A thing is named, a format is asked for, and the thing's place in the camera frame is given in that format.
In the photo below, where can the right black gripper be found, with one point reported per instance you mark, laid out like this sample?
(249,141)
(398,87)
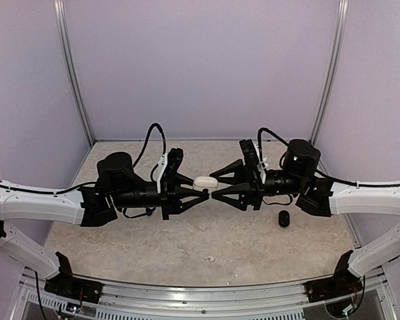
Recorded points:
(252,188)

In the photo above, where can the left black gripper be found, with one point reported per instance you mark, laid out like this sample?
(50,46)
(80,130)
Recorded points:
(171,198)

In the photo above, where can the white earbud charging case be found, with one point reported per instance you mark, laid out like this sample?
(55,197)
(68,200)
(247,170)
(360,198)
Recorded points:
(204,182)

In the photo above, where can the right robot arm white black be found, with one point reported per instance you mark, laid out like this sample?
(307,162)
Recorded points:
(323,196)

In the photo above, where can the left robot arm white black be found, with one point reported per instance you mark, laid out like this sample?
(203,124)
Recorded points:
(117,188)

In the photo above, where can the black oval charging case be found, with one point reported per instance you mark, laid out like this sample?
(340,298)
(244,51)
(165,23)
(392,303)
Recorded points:
(284,219)

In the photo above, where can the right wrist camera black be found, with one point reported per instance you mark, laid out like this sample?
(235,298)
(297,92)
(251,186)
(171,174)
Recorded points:
(249,153)

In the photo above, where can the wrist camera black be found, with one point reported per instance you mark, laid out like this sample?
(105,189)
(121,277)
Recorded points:
(249,153)
(174,160)

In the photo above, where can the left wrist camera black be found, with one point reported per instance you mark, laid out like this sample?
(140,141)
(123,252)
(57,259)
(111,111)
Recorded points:
(174,160)

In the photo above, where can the front aluminium rail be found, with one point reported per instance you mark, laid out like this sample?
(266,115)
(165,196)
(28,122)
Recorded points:
(123,300)

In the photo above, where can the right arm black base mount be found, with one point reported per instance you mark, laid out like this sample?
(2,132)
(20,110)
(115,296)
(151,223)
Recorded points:
(341,282)

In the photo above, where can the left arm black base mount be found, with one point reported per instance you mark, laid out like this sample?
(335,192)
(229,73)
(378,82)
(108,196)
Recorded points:
(67,285)

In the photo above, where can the right aluminium frame post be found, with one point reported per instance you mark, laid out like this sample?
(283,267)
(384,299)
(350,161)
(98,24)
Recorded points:
(331,70)

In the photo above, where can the aluminium frame post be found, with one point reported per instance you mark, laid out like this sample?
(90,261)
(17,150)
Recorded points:
(59,8)
(331,70)

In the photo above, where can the left aluminium frame post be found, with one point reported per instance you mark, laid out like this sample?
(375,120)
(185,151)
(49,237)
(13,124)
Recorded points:
(59,8)

